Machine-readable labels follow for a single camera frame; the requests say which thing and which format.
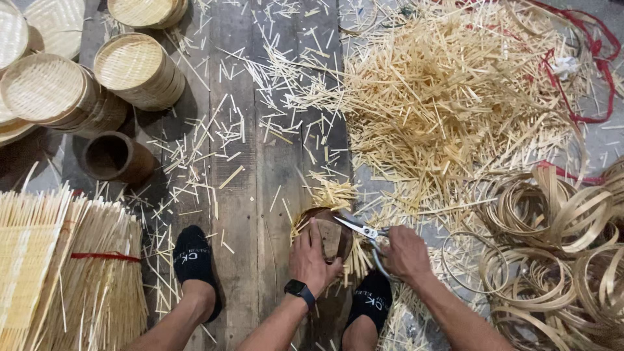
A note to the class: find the person's leg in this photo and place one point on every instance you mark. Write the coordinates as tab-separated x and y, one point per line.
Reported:
170	326
360	336

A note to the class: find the steel scissors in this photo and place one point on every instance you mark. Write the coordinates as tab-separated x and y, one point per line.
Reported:
363	229

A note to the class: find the heap of flat woven trays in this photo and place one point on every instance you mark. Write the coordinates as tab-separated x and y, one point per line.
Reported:
44	27

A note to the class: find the brown wooden cylinder mold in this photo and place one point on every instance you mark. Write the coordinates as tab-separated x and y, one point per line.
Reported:
117	157

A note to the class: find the person's right hand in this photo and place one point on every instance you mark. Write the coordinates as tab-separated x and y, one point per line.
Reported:
409	256

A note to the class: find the person's left leg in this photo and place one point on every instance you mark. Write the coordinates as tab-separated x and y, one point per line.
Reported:
170	326

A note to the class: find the person's left hand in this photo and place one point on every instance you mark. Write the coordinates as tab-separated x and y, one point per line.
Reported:
307	261

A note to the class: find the black smartwatch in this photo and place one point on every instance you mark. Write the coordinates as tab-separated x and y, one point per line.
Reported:
299	290

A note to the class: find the woven bamboo piece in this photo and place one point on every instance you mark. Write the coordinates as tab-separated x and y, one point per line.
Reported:
334	234

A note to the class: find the crumpled white paper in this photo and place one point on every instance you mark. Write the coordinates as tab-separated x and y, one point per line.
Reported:
565	67

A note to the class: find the stack of woven bamboo baskets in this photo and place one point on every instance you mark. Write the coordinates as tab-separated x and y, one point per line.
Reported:
136	68
146	12
53	92

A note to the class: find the scattered bamboo slivers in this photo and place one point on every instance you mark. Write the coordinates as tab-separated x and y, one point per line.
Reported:
204	156

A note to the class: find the black right sock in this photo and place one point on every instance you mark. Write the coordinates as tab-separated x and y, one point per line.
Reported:
370	302

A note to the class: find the person's right leg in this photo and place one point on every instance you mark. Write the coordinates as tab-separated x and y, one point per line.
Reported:
360	336

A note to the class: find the heap of bamboo strip offcuts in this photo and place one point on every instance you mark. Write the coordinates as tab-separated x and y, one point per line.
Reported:
448	97

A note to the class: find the black sock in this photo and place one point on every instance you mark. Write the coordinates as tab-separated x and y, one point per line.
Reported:
370	302
194	263

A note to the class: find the pile of bamboo hoop rings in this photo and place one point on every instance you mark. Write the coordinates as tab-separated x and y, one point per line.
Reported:
551	258

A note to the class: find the bundle of woven bamboo mats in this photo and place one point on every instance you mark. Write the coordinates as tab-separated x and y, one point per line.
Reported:
58	282

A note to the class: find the red tie band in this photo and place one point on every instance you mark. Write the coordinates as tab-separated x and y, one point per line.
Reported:
105	256

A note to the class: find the black left sock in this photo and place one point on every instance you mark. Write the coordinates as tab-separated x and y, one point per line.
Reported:
194	263

